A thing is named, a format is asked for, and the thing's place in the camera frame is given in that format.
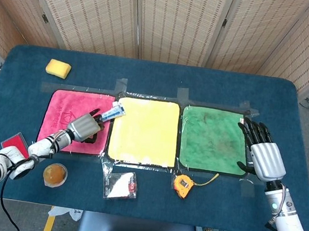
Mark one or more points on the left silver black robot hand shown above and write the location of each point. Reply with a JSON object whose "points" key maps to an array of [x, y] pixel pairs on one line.
{"points": [[83, 127]]}

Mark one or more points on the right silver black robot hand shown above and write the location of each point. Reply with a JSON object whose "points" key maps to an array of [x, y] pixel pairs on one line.
{"points": [[268, 160]]}

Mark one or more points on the blue white toothpaste tube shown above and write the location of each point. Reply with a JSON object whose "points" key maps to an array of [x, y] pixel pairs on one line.
{"points": [[115, 112]]}

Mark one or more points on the pink microfiber cloth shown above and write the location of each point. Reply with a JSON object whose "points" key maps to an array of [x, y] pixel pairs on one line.
{"points": [[68, 101]]}

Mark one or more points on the orange jelly cup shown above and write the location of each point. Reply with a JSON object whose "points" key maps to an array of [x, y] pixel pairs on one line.
{"points": [[55, 175]]}

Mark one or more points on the green microfiber cloth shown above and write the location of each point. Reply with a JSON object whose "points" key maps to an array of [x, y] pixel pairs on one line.
{"points": [[211, 140]]}

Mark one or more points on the yellow microfiber cloth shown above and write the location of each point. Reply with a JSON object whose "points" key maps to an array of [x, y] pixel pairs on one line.
{"points": [[144, 131]]}

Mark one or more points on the yellow sponge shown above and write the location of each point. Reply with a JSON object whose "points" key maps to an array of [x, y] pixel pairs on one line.
{"points": [[58, 68]]}

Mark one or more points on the clear plastic sheet with tape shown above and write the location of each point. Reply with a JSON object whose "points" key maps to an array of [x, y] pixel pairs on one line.
{"points": [[136, 167]]}

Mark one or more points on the clear box of coffee capsules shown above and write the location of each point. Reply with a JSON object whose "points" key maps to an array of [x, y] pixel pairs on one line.
{"points": [[119, 186]]}

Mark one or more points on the red stamp pad grey case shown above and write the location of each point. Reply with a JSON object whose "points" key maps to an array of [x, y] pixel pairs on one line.
{"points": [[14, 141]]}

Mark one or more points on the white crumpled paper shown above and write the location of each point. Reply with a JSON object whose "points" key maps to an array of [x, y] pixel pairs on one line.
{"points": [[64, 212]]}

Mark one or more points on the yellow tape measure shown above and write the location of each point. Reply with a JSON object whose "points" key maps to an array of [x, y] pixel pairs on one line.
{"points": [[183, 185]]}

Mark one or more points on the blue felt table cover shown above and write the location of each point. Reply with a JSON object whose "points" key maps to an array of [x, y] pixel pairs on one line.
{"points": [[159, 76]]}

